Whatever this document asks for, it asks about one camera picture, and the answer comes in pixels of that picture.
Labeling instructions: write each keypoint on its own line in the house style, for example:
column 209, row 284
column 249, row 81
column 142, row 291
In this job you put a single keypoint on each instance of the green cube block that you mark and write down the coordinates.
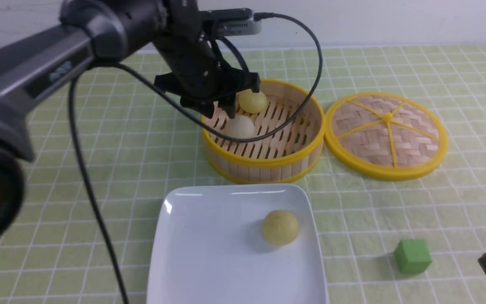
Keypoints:
column 412, row 256

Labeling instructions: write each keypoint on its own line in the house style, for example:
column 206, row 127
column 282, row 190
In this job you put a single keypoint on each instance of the yellow rimmed bamboo steamer basket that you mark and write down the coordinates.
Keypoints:
column 284, row 157

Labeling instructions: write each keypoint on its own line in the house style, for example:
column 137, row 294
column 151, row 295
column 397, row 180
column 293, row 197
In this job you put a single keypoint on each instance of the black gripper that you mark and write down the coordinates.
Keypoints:
column 199, row 74

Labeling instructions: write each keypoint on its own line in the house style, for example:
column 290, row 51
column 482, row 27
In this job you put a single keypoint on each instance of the pale yellow steamed bun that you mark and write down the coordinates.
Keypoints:
column 280, row 227

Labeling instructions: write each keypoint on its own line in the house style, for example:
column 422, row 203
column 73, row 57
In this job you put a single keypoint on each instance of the white steamed bun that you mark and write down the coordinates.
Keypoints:
column 240, row 127

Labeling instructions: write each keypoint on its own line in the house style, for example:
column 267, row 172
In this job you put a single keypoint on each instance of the yellow rimmed woven steamer lid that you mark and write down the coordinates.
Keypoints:
column 385, row 136

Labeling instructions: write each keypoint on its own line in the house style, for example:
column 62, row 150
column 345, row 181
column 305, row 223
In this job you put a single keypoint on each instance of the white square plate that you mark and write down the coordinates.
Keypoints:
column 208, row 248

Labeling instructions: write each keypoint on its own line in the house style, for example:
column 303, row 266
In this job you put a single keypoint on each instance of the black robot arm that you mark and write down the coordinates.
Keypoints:
column 102, row 32

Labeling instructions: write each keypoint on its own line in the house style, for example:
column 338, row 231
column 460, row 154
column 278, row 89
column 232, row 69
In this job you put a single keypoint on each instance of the green checked tablecloth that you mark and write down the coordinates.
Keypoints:
column 138, row 148

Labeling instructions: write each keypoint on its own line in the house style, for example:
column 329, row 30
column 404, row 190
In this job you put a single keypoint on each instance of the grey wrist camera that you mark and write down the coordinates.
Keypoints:
column 230, row 22

